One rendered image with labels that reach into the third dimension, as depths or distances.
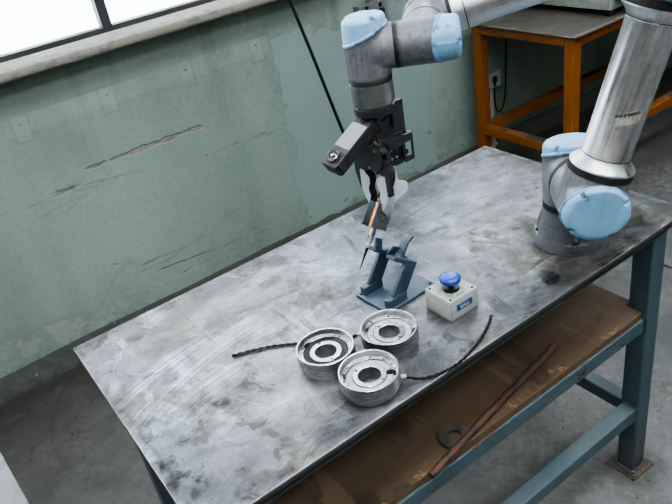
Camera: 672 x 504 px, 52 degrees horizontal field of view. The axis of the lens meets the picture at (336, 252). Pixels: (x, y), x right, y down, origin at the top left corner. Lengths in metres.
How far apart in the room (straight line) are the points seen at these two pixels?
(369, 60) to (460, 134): 2.47
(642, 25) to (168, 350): 1.01
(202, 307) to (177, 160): 1.31
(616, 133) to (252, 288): 0.79
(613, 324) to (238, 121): 1.69
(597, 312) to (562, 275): 0.34
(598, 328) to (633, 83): 0.66
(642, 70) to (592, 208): 0.24
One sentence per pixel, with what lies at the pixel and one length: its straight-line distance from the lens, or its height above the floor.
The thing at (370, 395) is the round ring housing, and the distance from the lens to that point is 1.13.
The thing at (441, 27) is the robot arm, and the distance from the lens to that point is 1.17.
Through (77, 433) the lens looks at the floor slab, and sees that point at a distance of 2.61.
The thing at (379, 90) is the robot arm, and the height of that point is 1.23.
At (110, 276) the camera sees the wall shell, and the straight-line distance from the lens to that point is 2.79.
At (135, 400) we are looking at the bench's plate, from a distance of 1.32.
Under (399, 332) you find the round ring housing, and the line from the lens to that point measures 1.27.
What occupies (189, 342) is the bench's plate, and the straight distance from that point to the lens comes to 1.40.
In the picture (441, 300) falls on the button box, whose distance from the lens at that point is 1.30.
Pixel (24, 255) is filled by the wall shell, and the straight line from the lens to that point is 2.66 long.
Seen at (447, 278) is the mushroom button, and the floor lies 0.87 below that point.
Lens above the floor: 1.61
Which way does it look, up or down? 31 degrees down
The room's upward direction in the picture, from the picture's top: 10 degrees counter-clockwise
